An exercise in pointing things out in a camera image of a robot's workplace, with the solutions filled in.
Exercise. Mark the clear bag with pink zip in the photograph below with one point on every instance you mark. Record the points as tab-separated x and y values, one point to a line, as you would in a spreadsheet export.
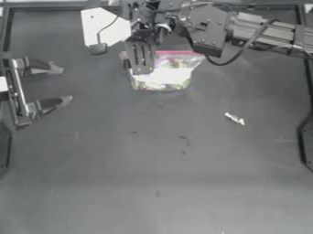
175	76

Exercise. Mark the black metal frame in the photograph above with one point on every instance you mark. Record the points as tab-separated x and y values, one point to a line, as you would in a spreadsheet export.
60	7

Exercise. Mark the white red candy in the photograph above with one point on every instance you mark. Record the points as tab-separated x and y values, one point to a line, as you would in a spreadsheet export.
234	118

